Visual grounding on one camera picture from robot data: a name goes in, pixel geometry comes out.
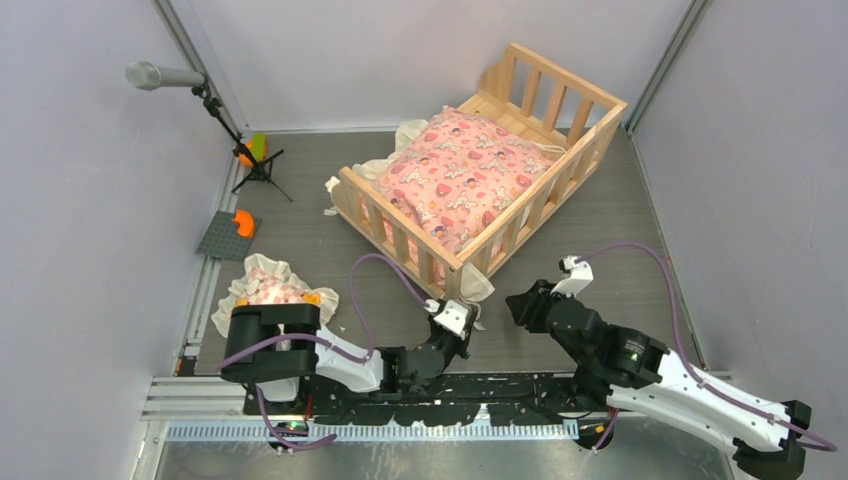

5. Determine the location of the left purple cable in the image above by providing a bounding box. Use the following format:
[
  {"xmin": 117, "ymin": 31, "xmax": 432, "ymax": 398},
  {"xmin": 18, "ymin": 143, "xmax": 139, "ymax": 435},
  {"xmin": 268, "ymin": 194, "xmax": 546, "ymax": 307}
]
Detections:
[{"xmin": 218, "ymin": 253, "xmax": 442, "ymax": 453}]

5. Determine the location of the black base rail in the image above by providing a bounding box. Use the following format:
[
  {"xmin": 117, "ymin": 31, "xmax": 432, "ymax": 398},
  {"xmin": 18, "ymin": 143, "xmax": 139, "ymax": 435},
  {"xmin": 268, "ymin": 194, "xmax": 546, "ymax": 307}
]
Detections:
[{"xmin": 291, "ymin": 370, "xmax": 598, "ymax": 429}]

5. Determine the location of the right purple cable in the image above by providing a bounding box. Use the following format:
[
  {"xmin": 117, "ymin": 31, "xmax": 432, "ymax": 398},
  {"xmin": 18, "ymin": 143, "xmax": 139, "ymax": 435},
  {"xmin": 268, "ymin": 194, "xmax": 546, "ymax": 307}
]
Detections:
[{"xmin": 576, "ymin": 241, "xmax": 840, "ymax": 455}]

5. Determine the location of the orange green toy ball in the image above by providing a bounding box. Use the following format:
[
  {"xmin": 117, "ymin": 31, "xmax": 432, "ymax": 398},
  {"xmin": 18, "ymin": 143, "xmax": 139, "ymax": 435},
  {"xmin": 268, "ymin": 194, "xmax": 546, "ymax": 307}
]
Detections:
[{"xmin": 238, "ymin": 133, "xmax": 268, "ymax": 168}]

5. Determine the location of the wooden slatted pet bed frame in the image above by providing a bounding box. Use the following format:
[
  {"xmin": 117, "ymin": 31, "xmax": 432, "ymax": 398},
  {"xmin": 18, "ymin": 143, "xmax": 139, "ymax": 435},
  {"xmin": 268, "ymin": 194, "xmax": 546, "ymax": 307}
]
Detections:
[{"xmin": 328, "ymin": 43, "xmax": 626, "ymax": 302}]

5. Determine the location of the pink printed cushion with ties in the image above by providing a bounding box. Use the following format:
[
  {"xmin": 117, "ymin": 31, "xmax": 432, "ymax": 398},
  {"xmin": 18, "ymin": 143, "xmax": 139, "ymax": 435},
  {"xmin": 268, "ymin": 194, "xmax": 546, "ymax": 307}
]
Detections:
[{"xmin": 351, "ymin": 106, "xmax": 566, "ymax": 255}]

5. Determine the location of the silver microphone on tripod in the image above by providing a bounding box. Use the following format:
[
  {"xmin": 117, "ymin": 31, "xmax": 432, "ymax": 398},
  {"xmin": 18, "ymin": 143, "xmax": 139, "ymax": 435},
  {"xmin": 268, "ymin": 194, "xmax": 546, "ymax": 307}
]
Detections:
[{"xmin": 124, "ymin": 61, "xmax": 293, "ymax": 202}]

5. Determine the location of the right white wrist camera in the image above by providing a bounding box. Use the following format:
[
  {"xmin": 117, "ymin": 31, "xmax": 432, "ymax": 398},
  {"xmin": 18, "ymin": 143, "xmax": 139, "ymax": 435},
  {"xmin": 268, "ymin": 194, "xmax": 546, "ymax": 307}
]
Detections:
[{"xmin": 552, "ymin": 256, "xmax": 594, "ymax": 297}]

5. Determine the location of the orange curved toy piece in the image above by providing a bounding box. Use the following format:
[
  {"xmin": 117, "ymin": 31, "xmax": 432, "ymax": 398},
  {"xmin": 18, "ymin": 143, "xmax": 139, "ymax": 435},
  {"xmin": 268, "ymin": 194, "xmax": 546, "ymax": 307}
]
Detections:
[{"xmin": 232, "ymin": 210, "xmax": 257, "ymax": 238}]

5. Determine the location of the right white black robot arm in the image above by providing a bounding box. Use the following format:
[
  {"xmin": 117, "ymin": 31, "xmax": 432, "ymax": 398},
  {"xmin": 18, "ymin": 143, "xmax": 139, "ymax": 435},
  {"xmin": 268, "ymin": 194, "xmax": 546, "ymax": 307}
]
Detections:
[{"xmin": 505, "ymin": 280, "xmax": 812, "ymax": 479}]

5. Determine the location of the small checkered ruffled pillow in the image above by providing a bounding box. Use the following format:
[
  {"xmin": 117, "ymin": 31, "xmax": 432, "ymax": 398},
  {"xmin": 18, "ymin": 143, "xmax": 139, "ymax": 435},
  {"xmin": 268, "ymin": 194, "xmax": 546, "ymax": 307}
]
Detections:
[{"xmin": 211, "ymin": 253, "xmax": 340, "ymax": 338}]

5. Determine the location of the grey building plate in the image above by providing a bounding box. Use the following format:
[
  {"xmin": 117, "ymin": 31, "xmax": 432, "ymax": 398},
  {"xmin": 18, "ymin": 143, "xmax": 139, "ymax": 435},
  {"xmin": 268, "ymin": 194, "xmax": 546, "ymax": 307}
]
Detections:
[{"xmin": 195, "ymin": 211, "xmax": 262, "ymax": 261}]

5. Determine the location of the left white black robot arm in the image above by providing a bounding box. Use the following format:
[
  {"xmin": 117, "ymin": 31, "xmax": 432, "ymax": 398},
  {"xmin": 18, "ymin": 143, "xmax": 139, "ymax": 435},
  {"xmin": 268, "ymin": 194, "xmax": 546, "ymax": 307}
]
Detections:
[{"xmin": 218, "ymin": 299, "xmax": 480, "ymax": 414}]

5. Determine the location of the purple cable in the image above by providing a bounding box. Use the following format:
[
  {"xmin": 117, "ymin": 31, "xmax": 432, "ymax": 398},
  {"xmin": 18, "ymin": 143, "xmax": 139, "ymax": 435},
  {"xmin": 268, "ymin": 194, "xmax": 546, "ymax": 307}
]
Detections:
[
  {"xmin": 576, "ymin": 241, "xmax": 840, "ymax": 455},
  {"xmin": 218, "ymin": 253, "xmax": 442, "ymax": 453}
]

